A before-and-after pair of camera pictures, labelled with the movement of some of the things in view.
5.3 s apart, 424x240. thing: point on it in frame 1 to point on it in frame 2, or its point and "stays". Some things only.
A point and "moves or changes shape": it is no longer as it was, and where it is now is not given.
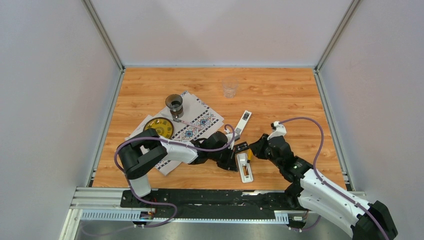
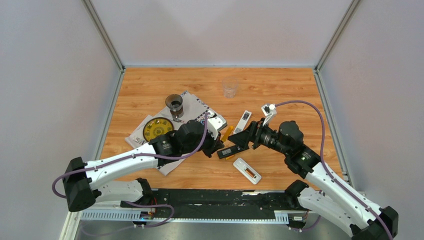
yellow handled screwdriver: (250, 155) moves or changes shape
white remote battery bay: (244, 168) moves or changes shape
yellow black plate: (163, 126) stays
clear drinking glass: (229, 87) stays
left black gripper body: (223, 157) to (209, 144)
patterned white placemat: (199, 120) stays
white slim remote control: (242, 122) stays
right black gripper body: (262, 151) to (262, 136)
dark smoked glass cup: (175, 102) stays
